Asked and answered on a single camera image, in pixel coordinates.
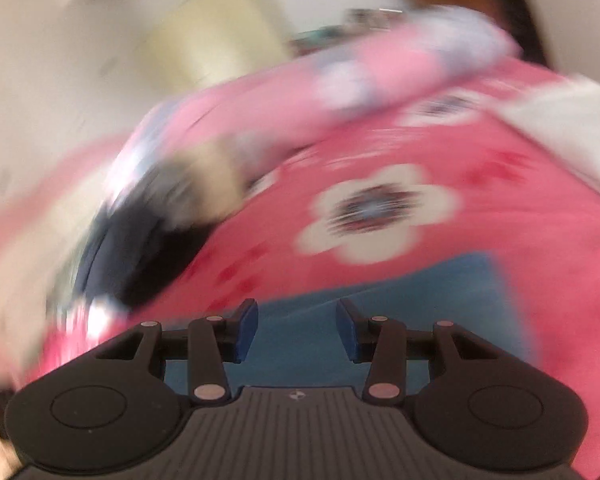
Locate white folded shirt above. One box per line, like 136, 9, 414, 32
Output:
502, 74, 600, 201

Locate red floral blanket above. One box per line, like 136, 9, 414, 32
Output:
25, 57, 600, 480

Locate pink floral rolled quilt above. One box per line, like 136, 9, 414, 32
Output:
105, 5, 523, 176

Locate black garment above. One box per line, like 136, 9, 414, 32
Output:
115, 195, 216, 311

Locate pink and beige headboard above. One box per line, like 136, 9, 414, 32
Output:
0, 140, 131, 361

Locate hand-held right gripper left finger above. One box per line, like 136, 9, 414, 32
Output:
94, 298, 259, 405

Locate blue denim jeans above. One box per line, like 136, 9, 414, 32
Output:
165, 252, 536, 396

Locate cream wardrobe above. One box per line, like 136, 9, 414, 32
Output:
135, 0, 293, 93

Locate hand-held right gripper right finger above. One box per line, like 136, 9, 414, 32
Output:
336, 298, 503, 404

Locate beige pants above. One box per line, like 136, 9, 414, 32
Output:
177, 142, 251, 226

